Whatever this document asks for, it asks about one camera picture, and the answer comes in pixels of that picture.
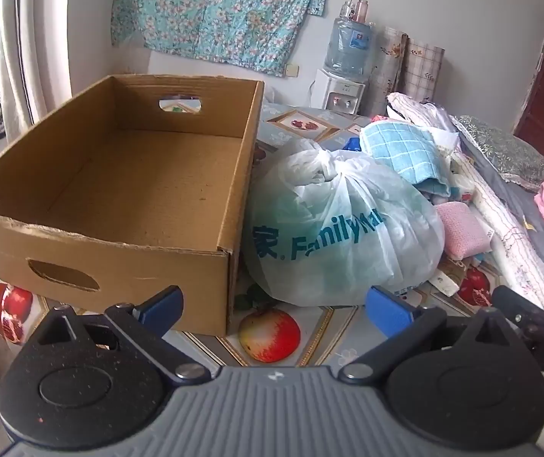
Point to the pink sponge cloth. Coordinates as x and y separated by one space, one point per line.
462 228

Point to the rolled floral mat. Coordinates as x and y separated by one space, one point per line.
388 66

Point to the glass jar with sticks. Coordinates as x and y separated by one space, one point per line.
347 9

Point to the cardboard box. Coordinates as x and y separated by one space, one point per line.
134 176

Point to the white striped quilt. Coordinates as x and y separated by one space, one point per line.
505 228

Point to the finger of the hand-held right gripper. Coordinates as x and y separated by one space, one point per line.
515 302

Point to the teal floral wall cloth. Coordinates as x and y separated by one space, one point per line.
215 9

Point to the rolled checked mat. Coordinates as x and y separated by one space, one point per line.
422 66

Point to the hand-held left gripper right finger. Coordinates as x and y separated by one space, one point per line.
386 307

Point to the white plastic bag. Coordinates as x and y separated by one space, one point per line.
348 228

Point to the wall socket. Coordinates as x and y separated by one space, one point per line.
292 71

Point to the blue checked towel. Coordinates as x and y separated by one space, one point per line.
396 147

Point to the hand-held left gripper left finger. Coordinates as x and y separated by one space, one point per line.
160 307

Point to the green floral pillow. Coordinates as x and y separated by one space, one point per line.
505 152

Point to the blue water jug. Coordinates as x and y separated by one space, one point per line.
348 47

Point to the pink bottle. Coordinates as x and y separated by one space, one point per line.
361 9

